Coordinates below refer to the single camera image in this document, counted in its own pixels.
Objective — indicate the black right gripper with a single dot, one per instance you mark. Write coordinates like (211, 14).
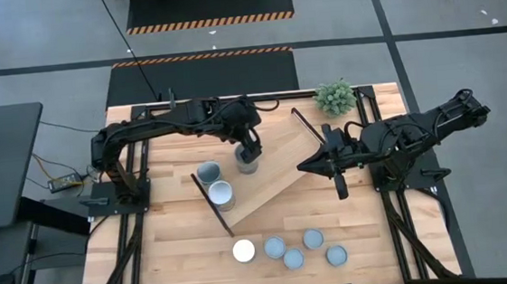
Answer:
(343, 157)

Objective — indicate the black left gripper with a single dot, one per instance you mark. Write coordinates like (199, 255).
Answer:
(243, 120)

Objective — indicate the peaches tin can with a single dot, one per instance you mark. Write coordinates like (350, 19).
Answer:
(209, 172)

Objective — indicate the oranges tin can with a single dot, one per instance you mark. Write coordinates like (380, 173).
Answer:
(220, 194)

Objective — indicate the green tuna fish tin can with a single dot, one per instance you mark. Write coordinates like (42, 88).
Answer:
(313, 239)

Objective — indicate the green peas tin can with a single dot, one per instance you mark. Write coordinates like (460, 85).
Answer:
(274, 247)

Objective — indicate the red tomato tin can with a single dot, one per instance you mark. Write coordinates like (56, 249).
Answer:
(293, 258)

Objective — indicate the tall silver-lidded tin can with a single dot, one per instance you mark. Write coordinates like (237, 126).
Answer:
(244, 250)

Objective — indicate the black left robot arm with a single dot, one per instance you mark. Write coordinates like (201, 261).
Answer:
(152, 123)

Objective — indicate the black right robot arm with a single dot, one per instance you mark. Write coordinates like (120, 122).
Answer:
(416, 133)

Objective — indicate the wooden shelf with black legs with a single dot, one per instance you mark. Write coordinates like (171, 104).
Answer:
(277, 158)

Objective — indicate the green plant in white pot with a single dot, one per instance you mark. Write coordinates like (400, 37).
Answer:
(335, 98)

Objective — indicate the black hazard-striped floor mat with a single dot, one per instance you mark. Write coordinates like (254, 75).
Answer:
(208, 2)
(203, 75)

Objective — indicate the short grey-lidded tin can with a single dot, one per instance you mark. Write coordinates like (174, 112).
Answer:
(336, 255)

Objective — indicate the black power adapter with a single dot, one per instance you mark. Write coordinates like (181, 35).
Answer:
(64, 182)

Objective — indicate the black desk leg beam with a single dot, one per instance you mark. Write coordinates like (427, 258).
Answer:
(51, 217)

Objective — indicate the black desk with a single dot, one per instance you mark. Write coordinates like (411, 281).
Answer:
(6, 170)

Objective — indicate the black aluminium rig frame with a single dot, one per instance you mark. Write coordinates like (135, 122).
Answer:
(295, 95)

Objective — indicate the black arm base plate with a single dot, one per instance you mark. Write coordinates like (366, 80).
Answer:
(413, 183)
(105, 210)

